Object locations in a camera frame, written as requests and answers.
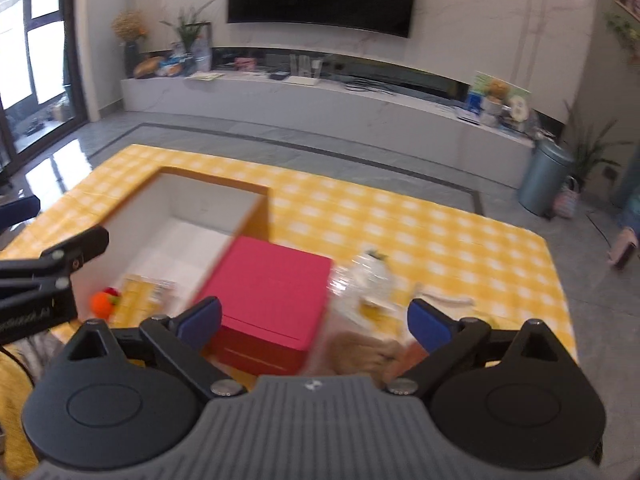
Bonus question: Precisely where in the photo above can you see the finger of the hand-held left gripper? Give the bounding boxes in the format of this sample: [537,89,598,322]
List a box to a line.
[0,225,111,307]

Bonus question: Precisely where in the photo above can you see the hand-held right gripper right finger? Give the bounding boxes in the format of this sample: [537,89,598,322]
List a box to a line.
[385,299,576,398]

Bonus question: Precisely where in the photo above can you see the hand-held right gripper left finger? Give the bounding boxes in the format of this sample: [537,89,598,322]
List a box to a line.
[65,296,248,401]

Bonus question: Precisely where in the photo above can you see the red box lid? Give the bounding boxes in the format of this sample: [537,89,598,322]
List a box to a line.
[197,236,335,376]

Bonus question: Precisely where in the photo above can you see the brown plush toy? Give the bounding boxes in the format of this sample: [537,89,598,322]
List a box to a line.
[325,332,411,380]

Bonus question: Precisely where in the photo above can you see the orange storage box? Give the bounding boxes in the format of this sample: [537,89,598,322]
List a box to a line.
[65,165,273,341]

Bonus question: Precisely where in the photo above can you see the white towel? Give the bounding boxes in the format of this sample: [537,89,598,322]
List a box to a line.
[414,284,476,312]

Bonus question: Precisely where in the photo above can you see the person's grey sweater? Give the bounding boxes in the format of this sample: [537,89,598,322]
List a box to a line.
[10,332,67,387]

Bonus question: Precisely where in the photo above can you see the orange knitted toy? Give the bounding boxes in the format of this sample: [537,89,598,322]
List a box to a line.
[90,287,122,318]

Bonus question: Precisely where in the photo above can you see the blue chair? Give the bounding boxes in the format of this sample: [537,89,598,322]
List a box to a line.
[0,195,42,235]

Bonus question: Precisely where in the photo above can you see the yellow packet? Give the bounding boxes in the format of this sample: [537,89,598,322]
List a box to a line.
[117,274,176,318]

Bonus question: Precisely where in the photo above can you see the clear plastic bag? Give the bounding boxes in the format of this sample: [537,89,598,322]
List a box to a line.
[327,247,401,322]

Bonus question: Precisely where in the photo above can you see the yellow checkered tablecloth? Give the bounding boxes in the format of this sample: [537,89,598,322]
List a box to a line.
[0,144,580,391]

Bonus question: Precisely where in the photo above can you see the yellow fluffy cushion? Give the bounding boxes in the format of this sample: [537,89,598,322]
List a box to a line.
[0,357,33,476]

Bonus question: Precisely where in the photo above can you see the grey trash can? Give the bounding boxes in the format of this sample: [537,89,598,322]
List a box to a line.
[518,139,575,217]

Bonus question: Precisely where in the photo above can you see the pink striped bag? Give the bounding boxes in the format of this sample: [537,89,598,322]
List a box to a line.
[552,176,581,220]

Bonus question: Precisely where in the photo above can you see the glass sliding door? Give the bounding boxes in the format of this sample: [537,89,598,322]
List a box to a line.
[0,0,92,173]

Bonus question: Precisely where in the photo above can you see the bread loaf plush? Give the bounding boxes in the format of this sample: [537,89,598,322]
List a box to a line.
[134,57,162,80]

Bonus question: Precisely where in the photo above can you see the dried flowers in dark vase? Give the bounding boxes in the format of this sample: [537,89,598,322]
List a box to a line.
[111,10,150,80]

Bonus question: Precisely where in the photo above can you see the potted green plant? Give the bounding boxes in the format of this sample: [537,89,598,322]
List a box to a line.
[562,100,632,192]

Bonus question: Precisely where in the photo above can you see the teddy bear in white pot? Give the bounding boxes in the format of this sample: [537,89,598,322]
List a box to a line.
[481,78,512,127]

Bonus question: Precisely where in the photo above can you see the white marble tv cabinet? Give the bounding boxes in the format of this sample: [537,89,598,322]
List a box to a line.
[120,69,536,190]

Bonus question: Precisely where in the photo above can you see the green poster card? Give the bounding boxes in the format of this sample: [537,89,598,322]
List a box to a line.
[470,71,531,111]

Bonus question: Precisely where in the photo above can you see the white router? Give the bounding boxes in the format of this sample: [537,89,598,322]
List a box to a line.
[289,54,324,87]

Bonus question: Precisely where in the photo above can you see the green plant in glass vase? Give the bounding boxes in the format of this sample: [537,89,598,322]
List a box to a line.
[160,0,217,77]

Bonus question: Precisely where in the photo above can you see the hanging green plant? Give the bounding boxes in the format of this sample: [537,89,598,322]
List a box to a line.
[604,10,640,65]

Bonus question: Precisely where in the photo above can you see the black cables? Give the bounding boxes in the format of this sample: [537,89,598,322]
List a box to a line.
[345,76,401,95]

